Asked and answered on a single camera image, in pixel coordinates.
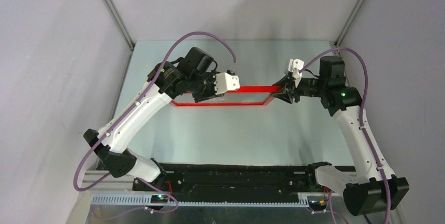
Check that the orange wooden picture frame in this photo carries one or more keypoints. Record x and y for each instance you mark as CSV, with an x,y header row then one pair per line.
x,y
242,89

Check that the aluminium corner post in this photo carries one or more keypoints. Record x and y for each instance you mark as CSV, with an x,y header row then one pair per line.
x,y
119,23
358,6

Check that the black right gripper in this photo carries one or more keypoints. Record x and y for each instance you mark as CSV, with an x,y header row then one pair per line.
x,y
289,91

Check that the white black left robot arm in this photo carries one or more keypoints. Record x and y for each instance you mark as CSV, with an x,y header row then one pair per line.
x,y
111,142

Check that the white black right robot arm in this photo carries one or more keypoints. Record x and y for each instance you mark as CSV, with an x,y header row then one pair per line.
x,y
375,187

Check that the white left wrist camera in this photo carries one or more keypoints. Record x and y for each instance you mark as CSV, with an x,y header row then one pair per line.
x,y
225,82

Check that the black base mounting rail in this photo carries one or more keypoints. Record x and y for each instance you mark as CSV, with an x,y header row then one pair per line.
x,y
238,183

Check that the grey slotted cable duct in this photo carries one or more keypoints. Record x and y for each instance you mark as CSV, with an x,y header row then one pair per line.
x,y
149,200

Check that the aluminium corner post right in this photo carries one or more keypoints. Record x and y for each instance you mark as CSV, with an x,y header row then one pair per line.
x,y
358,6

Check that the aluminium corner post left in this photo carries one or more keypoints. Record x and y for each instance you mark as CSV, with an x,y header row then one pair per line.
x,y
119,23

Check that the clear acrylic sheet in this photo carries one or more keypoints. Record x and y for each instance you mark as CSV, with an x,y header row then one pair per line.
x,y
226,98

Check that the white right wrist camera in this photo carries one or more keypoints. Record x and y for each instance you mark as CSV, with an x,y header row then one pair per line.
x,y
294,69

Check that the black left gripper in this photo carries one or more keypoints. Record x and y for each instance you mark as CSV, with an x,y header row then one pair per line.
x,y
211,75

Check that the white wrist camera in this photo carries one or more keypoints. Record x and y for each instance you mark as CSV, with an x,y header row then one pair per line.
x,y
225,82
294,69

